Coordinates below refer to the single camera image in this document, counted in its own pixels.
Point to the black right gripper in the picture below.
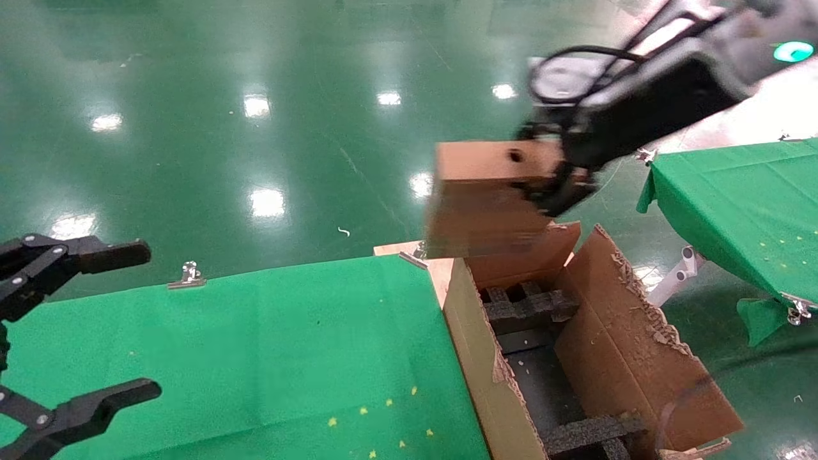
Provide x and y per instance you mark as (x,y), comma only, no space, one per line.
(645,115)

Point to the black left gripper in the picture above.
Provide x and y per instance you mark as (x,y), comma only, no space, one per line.
(3,348)

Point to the small cardboard box with hole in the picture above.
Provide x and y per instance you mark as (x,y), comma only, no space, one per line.
(486,217)

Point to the large open cardboard carton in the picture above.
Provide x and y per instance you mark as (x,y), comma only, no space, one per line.
(613,358)

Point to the black foam insert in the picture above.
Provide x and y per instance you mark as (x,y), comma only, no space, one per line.
(588,434)
(530,310)

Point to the white table leg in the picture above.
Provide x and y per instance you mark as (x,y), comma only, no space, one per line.
(677,278)

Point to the green cloth on side table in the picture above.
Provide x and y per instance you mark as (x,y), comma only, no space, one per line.
(735,204)

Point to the green tablecloth with yellow specks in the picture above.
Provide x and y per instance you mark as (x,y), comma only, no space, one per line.
(255,358)

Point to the black foam bottom sheet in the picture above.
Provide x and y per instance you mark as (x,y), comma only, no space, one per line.
(543,390)

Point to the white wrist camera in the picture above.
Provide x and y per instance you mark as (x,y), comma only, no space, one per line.
(562,80)

